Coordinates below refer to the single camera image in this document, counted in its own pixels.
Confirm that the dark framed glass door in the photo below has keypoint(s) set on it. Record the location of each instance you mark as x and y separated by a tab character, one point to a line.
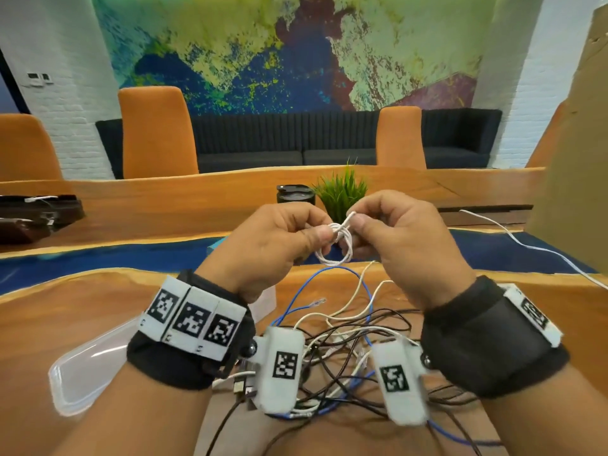
7	94

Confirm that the green potted plant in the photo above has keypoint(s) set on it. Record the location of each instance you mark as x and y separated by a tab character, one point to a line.
339	189

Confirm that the black sofa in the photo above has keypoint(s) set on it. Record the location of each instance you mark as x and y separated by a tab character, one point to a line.
285	137

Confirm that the white wall thermostat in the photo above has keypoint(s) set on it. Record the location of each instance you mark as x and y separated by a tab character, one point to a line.
33	78

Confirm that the orange chair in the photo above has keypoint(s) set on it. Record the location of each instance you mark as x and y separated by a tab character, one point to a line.
546	142
401	137
26	147
157	132

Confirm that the person's left hand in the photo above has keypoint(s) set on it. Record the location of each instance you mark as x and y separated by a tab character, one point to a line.
256	251

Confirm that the wooden table with blue inlay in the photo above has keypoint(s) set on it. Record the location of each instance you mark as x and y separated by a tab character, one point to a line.
142	204

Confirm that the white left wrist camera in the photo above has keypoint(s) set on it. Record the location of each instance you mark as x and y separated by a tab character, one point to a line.
280	341

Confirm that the black travel mug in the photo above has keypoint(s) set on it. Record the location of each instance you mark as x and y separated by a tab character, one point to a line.
294	194

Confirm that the person's left forearm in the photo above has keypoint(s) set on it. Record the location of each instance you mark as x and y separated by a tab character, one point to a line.
142	422

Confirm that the person's right hand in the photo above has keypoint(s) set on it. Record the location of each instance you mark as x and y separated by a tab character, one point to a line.
413	246

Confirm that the clear plastic container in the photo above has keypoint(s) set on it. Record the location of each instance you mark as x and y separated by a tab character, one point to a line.
81	375

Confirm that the colourful abstract wall painting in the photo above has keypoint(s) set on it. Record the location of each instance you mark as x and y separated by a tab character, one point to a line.
237	52

